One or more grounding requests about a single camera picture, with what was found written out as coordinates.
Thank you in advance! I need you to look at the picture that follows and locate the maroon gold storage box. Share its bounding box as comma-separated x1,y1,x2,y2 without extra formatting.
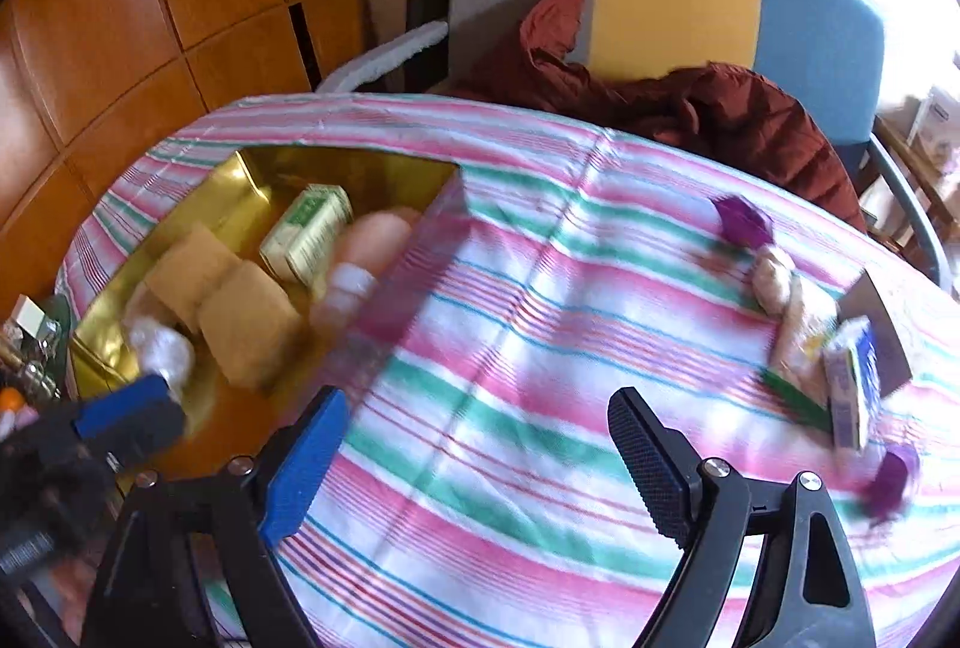
71,146,472,479

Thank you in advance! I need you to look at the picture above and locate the dark red jacket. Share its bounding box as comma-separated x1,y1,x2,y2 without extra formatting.
449,0,866,232

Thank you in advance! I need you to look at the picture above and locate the green white snack packet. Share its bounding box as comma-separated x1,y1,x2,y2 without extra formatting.
763,274,838,432

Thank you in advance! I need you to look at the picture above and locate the grey yellow blue armchair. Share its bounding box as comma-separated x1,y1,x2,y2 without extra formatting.
320,0,952,289

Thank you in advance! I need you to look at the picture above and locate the beige cardboard box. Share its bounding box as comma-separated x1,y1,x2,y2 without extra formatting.
838,269,919,398

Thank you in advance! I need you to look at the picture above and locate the striped bed sheet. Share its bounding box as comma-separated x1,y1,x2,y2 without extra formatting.
57,94,958,646

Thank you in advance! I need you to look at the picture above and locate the purple foil pouch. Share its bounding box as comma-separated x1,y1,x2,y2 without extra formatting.
864,443,919,521
713,194,775,251

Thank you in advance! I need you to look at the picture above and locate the blue Tempo tissue pack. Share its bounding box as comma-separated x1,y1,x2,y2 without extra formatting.
822,316,880,453

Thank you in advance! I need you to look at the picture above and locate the yellow sponge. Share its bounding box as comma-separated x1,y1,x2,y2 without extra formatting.
143,224,241,333
199,261,304,389

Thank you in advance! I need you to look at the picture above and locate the wooden wardrobe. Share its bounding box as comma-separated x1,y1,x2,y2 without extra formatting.
2,0,371,302

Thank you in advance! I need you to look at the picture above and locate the small green medicine box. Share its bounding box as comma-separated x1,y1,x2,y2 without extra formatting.
259,183,353,287

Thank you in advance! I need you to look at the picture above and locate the white product box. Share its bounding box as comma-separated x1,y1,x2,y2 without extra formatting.
908,88,960,175

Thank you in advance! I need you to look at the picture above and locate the peach lotion bottle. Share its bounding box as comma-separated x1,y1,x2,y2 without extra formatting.
309,206,421,336

